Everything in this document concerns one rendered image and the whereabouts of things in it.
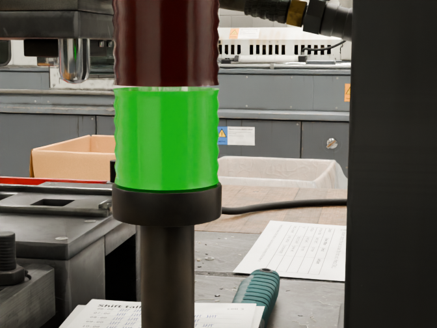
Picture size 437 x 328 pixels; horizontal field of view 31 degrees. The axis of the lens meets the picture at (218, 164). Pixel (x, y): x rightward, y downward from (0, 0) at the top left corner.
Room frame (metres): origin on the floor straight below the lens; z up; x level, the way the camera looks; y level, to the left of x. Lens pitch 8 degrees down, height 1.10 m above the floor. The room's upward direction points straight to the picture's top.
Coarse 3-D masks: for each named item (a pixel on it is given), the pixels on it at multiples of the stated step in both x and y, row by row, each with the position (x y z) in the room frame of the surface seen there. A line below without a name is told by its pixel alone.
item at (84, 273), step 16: (128, 224) 0.56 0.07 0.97; (112, 240) 0.52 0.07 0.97; (128, 240) 0.58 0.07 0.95; (80, 256) 0.46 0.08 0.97; (96, 256) 0.49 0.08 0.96; (112, 256) 0.58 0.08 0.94; (128, 256) 0.58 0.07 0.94; (64, 272) 0.45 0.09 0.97; (80, 272) 0.46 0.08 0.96; (96, 272) 0.49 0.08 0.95; (112, 272) 0.58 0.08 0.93; (128, 272) 0.58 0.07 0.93; (64, 288) 0.45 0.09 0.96; (80, 288) 0.46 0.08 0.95; (96, 288) 0.49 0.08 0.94; (112, 288) 0.58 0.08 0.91; (128, 288) 0.58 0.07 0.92; (64, 304) 0.45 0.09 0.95; (80, 304) 0.46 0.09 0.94; (48, 320) 0.45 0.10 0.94; (64, 320) 0.45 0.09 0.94
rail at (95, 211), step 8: (0, 208) 0.53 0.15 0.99; (8, 208) 0.53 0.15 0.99; (16, 208) 0.53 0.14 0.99; (24, 208) 0.53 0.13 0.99; (32, 208) 0.53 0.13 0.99; (40, 208) 0.53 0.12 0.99; (48, 208) 0.53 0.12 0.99; (56, 208) 0.53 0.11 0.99; (64, 208) 0.52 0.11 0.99; (72, 208) 0.52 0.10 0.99; (80, 208) 0.52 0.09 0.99; (88, 208) 0.52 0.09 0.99; (96, 208) 0.52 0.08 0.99; (88, 216) 0.52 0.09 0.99; (96, 216) 0.52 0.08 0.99; (104, 216) 0.52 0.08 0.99
